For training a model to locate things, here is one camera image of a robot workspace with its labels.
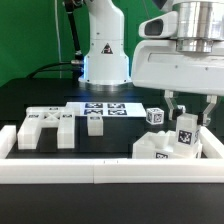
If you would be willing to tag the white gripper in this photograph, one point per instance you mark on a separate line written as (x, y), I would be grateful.
(166, 60)

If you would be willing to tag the white chair seat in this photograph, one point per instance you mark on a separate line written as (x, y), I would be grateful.
(163, 145)

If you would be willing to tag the white chair back frame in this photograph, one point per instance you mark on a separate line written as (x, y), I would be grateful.
(38, 118)

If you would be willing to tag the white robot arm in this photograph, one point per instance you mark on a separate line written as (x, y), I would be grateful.
(107, 65)

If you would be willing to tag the white tagged cube far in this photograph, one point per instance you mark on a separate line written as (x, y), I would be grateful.
(181, 109)

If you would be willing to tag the white tagged cube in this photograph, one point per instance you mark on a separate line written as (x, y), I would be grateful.
(154, 116)
(181, 109)

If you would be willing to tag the white tagged cube near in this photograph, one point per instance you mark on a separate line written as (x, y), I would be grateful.
(154, 116)

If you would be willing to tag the white marker sheet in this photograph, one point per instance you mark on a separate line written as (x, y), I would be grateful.
(108, 109)

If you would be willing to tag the white U-shaped fence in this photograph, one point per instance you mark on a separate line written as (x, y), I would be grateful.
(97, 171)

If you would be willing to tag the black camera stand pole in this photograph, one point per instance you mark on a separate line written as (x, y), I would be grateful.
(70, 6)

